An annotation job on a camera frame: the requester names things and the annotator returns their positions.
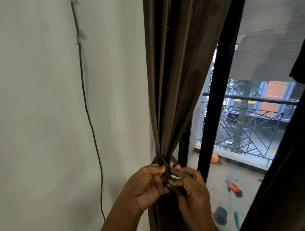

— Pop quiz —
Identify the person's left hand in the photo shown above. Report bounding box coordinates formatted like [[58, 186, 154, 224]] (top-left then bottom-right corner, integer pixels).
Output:
[[124, 163, 172, 215]]

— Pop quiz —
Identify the orange work glove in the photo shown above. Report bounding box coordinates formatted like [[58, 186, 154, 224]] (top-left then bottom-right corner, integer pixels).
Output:
[[225, 178, 244, 198]]

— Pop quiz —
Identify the dark brown satin curtain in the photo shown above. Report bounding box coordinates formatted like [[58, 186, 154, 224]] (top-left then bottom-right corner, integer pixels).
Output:
[[240, 90, 305, 231], [142, 0, 232, 231]]

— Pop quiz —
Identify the person's right hand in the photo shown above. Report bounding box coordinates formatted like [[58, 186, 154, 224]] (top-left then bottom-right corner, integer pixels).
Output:
[[167, 162, 216, 221]]

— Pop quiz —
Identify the grey wall cable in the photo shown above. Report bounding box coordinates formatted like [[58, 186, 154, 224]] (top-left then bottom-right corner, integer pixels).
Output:
[[70, 0, 106, 222]]

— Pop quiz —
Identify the dark grey round pot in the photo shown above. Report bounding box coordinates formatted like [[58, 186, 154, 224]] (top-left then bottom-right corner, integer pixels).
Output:
[[213, 206, 228, 226]]

